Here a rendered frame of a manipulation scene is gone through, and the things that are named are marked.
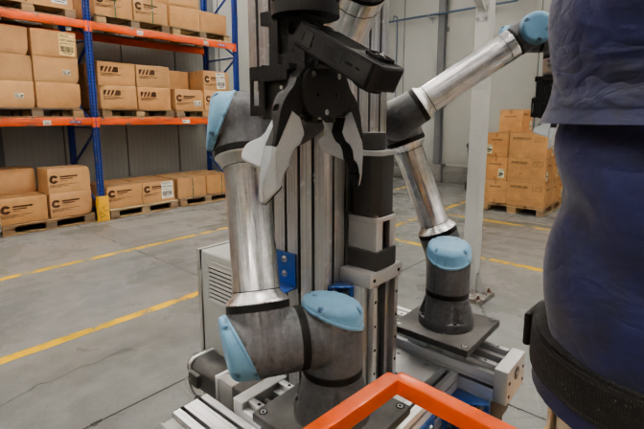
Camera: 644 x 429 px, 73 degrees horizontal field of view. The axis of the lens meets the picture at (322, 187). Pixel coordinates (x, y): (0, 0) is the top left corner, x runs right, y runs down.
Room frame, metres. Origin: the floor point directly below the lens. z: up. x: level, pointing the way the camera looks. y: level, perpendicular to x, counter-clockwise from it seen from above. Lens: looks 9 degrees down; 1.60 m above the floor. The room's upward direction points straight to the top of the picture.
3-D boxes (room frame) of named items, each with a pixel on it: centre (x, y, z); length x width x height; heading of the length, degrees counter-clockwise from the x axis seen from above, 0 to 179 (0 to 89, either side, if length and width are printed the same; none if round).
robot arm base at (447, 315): (1.15, -0.35, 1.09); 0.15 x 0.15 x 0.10
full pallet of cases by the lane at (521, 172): (7.73, -3.60, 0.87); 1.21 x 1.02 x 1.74; 139
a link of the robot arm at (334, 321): (0.78, -0.01, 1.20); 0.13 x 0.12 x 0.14; 109
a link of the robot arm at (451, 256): (1.16, -0.35, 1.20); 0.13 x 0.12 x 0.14; 169
